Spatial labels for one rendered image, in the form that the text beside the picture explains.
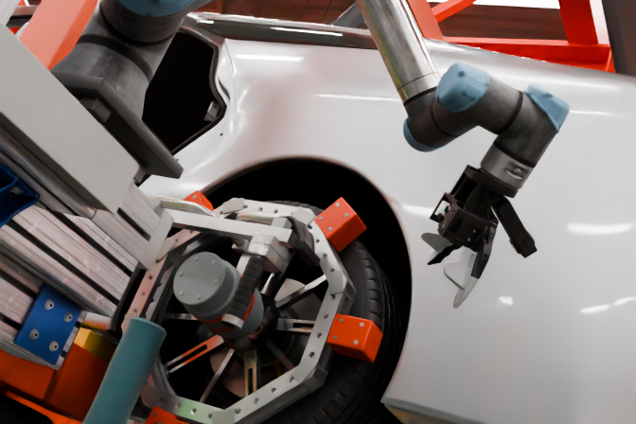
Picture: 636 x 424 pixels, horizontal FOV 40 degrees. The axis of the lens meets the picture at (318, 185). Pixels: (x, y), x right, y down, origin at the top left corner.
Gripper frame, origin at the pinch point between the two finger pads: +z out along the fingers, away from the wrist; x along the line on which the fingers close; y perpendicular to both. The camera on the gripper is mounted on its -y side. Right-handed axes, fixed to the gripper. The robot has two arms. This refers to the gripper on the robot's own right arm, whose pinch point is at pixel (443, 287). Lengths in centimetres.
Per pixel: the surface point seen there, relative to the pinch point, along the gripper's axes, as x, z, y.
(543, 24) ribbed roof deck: -949, -72, -456
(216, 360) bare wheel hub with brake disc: -67, 64, 5
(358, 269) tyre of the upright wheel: -55, 23, -10
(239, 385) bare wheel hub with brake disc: -58, 64, 0
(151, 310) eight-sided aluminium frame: -70, 59, 25
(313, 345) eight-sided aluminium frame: -37, 36, -2
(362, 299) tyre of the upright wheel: -49, 27, -12
